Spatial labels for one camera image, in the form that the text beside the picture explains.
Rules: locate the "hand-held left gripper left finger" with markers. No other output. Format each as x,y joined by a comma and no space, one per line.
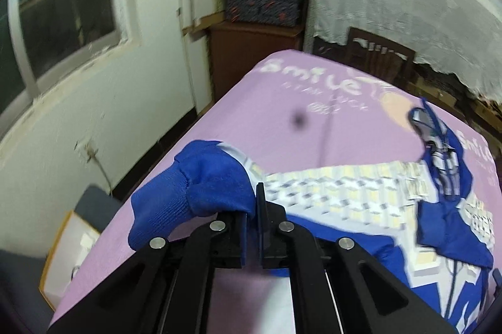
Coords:
243,240

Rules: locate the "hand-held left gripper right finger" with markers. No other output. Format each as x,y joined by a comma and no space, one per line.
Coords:
266,232

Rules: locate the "dark wooden chair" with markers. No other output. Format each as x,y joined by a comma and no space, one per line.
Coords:
376,59

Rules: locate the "purple printed bed sheet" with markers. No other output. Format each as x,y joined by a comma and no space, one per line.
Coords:
235,122

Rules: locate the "wall socket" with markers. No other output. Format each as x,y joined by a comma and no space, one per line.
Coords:
86,150

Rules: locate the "white framed window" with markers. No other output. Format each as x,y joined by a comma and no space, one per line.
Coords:
66,4

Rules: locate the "yellow-edged white board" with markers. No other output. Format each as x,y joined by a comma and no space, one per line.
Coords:
68,259

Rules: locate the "blue red white jacket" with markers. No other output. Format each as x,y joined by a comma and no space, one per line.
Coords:
211,177

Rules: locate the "dark grey seat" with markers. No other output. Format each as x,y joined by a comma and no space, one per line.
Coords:
98,204

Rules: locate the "flat cardboard sheet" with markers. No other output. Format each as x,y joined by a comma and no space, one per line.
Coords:
206,22

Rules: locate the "brown wooden cabinet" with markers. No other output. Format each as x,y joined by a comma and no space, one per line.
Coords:
251,55

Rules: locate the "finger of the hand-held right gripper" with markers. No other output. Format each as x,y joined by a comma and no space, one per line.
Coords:
441,155

